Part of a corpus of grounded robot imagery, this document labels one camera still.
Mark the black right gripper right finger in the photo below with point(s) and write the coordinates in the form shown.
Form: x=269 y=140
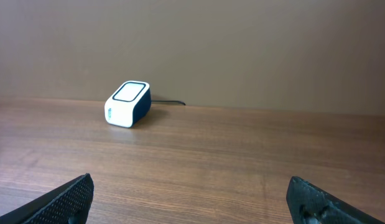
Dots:
x=309 y=204

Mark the white barcode scanner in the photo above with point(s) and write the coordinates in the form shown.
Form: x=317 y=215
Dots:
x=128 y=104

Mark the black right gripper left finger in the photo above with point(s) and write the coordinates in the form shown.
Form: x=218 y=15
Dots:
x=67 y=204

